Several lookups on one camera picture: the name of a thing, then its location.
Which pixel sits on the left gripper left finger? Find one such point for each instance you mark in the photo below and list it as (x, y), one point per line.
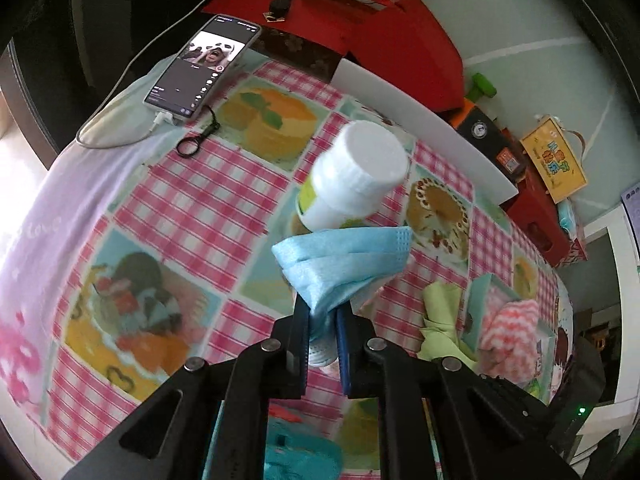
(273, 369)

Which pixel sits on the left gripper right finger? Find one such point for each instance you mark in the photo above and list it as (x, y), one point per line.
(372, 367)

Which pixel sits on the light green cloth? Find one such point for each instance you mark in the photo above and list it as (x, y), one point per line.
(439, 331)

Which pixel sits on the pink white zigzag towel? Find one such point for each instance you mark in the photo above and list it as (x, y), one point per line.
(508, 345)

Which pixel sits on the blue face mask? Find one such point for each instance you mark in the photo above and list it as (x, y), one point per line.
(328, 268)

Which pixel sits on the teal plastic toy case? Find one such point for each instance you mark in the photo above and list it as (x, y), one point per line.
(295, 450)

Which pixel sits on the red patterned gift box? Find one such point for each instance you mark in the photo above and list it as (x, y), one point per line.
(577, 252)

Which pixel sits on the teal shallow cardboard tray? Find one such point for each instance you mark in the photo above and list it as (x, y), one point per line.
(487, 295)

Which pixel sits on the checkered cake pattern tablecloth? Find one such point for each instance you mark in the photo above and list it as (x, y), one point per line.
(134, 258)

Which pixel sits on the blue wet wipes pack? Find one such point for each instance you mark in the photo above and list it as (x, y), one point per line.
(567, 219)

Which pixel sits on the purple perforated basket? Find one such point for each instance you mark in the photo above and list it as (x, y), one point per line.
(631, 202)

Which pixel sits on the white bottle green label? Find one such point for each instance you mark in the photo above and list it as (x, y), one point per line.
(348, 182)

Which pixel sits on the wooden window gift box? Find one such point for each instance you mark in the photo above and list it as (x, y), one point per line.
(558, 166)

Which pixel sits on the white foam board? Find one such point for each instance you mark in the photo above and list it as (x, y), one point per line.
(426, 126)

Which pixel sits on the black box with qr code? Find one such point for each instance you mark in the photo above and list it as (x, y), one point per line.
(477, 128)

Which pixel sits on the green dumbbell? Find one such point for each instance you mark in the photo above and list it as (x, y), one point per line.
(481, 87)

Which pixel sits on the smartphone with lit screen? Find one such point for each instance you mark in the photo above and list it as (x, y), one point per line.
(193, 74)

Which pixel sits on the red cardboard box with handle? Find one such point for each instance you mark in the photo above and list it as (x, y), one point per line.
(534, 212)

